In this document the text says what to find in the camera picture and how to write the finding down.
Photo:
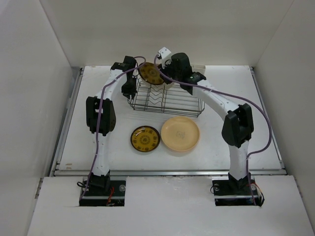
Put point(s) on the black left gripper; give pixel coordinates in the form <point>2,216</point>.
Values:
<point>127,93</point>

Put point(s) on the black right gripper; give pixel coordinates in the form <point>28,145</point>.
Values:
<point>168,65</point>

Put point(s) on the black wire dish rack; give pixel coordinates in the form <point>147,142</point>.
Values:
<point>160,99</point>

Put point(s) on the brown yellow patterned plate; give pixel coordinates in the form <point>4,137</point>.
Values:
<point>145,138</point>

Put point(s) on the cream plate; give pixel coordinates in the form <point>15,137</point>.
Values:
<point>169,84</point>

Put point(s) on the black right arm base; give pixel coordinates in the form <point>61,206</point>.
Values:
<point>230,192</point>

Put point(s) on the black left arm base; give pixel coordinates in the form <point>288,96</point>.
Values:
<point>102,192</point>

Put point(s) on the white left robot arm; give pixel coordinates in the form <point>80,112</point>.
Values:
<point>101,118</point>

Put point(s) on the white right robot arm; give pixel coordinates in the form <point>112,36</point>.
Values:
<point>237,119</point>

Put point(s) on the white cutlery holder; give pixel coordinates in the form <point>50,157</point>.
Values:
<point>198,68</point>

